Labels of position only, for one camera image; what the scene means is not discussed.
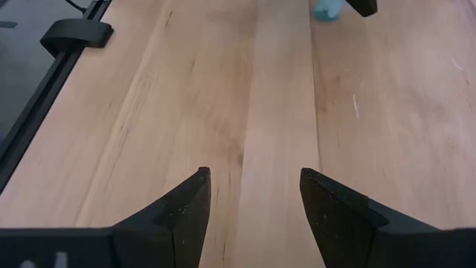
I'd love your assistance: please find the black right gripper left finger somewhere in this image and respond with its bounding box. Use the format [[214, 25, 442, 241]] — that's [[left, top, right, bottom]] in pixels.
[[111, 166, 212, 268]]

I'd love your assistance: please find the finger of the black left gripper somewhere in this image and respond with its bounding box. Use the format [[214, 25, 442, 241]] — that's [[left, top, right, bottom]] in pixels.
[[344, 0, 379, 19]]

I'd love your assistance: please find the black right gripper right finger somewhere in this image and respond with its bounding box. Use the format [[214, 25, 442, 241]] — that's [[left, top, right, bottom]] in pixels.
[[299, 167, 443, 268]]

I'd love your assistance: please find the small teal vial white cap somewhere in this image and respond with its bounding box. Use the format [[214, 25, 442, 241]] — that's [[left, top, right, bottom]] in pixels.
[[312, 0, 346, 22]]

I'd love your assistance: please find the black aluminium table frame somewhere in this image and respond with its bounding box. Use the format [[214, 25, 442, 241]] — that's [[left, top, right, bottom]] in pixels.
[[0, 0, 112, 194]]

